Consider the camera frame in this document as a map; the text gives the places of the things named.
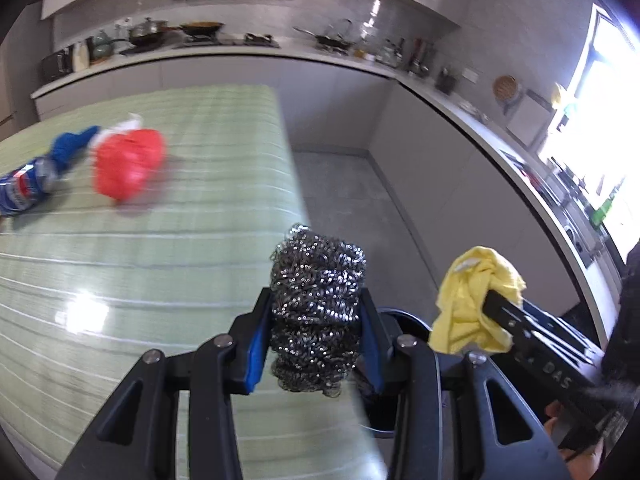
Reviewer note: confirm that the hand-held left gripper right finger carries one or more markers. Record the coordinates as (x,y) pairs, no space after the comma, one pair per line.
(372,355)

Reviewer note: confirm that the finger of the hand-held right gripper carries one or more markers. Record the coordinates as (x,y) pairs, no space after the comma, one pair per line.
(555,325)
(505,317)

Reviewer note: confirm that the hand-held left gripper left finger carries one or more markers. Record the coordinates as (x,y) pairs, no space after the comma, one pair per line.
(257,355)

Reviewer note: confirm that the yellow cloth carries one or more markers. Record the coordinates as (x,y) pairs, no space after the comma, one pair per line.
(465,300)

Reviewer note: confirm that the black trash bin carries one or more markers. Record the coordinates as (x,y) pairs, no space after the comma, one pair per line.
(377,407)

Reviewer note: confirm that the steel wool scourer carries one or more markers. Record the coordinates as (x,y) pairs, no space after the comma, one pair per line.
(317,305)

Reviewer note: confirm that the red plastic bag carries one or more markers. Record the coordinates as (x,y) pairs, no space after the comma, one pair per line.
(127,165)

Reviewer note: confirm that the white plastic bag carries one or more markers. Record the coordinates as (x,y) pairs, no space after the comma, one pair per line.
(127,124)

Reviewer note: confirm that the blue printed plastic bag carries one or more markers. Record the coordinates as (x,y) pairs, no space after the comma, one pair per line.
(30,185)

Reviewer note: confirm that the person's right hand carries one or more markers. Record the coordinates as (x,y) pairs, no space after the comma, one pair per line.
(585,467)

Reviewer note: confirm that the green dish soap bottle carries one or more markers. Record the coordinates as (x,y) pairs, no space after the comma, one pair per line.
(601,211)

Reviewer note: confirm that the green checked tablecloth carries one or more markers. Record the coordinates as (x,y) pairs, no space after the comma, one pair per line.
(150,260)

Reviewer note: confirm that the white cutting board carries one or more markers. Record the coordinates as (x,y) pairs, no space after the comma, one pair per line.
(529,119)

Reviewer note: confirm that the bright window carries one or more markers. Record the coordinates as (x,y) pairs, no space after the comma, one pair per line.
(600,110)

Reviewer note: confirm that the yellow hanging rag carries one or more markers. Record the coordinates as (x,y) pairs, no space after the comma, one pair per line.
(562,96)

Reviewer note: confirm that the round bamboo lid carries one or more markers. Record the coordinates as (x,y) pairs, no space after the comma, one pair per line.
(505,87)

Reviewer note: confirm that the black knife block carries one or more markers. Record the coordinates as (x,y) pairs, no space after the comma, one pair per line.
(446,81)

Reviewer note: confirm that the utensil holder with utensils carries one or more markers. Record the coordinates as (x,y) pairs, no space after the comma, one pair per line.
(421,60)

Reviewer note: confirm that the dark glass bottle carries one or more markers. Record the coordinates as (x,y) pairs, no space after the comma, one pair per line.
(400,51)

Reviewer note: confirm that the black gas hob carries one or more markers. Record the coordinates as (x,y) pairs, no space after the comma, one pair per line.
(230,41)

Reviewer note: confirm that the black frying pan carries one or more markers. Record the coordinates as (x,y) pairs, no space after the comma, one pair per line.
(327,40)

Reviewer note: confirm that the brown wok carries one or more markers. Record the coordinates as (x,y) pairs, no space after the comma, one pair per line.
(202,28)

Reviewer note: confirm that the grey pot with lid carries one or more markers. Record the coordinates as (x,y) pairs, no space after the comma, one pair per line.
(147,31)

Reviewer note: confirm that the green ceramic jar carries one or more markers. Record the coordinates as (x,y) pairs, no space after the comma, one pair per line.
(101,47)

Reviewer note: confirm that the white plastic jug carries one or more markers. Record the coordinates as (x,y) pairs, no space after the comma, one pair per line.
(80,57)

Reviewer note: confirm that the black microwave oven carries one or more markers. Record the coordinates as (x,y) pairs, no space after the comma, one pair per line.
(56,66)

